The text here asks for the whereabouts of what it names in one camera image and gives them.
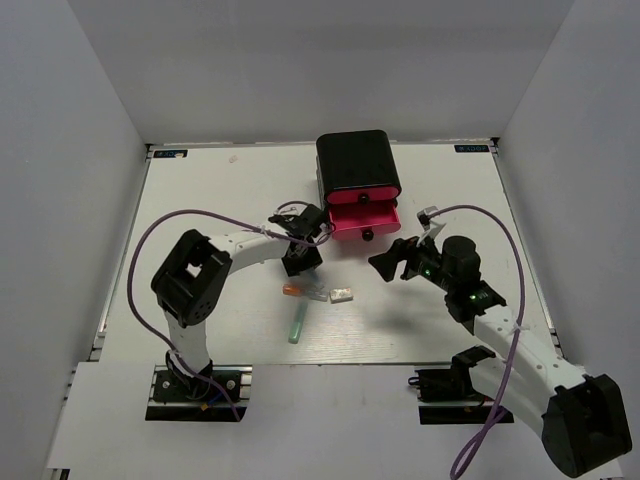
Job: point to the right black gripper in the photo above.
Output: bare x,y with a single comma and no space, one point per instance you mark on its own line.
386,262

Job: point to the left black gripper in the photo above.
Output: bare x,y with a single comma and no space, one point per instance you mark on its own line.
313,259

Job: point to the pink drawer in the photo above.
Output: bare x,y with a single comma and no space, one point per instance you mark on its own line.
363,221
362,195

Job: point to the light blue glue stick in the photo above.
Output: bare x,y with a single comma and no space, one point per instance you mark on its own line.
313,275

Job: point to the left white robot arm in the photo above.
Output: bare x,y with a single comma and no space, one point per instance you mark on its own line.
189,282

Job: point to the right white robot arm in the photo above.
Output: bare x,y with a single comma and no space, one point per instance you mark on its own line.
580,419

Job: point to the orange cap highlighter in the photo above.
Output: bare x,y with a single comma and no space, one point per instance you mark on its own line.
311,293

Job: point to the white staples box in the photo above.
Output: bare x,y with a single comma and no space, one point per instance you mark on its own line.
340,295

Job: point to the green highlighter pen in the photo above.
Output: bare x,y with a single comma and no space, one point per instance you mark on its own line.
298,321

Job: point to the black drawer cabinet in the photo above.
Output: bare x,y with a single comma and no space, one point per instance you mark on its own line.
352,164

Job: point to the right blue table label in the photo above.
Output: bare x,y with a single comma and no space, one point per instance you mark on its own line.
471,148

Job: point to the blue table label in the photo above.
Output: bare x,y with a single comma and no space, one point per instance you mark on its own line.
471,148
170,153

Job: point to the left blue table label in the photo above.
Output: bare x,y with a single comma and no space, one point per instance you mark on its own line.
170,153

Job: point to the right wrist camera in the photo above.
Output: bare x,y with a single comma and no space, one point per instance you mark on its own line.
431,227

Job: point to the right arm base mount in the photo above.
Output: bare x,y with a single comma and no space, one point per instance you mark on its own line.
445,393

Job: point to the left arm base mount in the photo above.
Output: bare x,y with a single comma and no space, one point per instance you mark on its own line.
171,400

